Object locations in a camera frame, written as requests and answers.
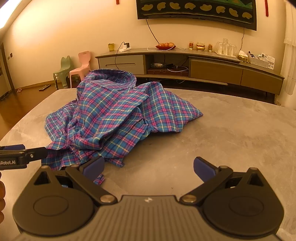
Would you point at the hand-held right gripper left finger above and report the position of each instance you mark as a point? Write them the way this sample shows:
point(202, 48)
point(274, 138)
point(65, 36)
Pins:
point(94, 167)

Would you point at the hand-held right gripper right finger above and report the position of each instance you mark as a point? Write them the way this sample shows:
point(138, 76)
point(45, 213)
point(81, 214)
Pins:
point(203, 169)

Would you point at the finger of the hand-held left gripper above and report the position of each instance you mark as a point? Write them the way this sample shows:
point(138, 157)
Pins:
point(14, 147)
point(35, 154)

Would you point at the person's left hand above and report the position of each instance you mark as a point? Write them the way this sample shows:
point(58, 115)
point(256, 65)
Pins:
point(2, 191)

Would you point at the amber drinking glass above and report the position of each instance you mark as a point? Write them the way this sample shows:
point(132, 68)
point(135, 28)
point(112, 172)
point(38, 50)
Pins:
point(191, 45)

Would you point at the pink plastic chair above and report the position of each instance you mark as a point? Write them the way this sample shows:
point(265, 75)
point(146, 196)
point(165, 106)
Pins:
point(84, 59)

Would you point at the blue plaid shirt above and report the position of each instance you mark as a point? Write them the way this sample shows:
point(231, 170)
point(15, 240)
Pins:
point(111, 111)

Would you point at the long grey television cabinet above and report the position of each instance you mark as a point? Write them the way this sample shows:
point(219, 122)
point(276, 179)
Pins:
point(208, 67)

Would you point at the ceiling light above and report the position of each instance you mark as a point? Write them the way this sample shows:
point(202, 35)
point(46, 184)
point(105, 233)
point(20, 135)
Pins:
point(7, 14)

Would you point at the red fruit plate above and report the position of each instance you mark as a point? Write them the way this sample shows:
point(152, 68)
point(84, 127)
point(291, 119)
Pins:
point(165, 46)

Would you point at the wall television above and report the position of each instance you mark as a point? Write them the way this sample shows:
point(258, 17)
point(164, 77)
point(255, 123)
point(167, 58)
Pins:
point(196, 8)

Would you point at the white curtain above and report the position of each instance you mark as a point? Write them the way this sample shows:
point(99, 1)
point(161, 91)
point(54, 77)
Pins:
point(289, 58)

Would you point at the white power strip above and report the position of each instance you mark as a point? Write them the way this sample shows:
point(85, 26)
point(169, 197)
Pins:
point(125, 48)

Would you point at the set of clear glasses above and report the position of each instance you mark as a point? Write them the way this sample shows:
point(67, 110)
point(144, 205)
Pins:
point(226, 48)

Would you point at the golden tissue box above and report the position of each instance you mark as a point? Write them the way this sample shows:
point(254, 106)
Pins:
point(243, 56)

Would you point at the green plastic chair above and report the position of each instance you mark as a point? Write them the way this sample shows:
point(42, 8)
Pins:
point(64, 67)

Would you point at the yellow cup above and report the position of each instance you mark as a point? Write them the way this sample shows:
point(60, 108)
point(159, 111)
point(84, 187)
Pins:
point(111, 47)

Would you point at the room door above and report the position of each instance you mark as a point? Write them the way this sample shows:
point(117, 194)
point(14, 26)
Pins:
point(2, 74)

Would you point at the golden jar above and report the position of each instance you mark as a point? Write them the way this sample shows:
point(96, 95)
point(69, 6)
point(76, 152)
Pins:
point(200, 46)

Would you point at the black slipper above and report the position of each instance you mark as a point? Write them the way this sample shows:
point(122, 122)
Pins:
point(44, 87)

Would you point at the round device in cabinet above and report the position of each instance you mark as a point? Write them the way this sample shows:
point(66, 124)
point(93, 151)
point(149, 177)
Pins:
point(158, 65)

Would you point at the small amber glass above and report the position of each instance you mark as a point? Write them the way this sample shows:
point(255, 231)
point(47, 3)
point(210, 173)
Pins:
point(210, 48)

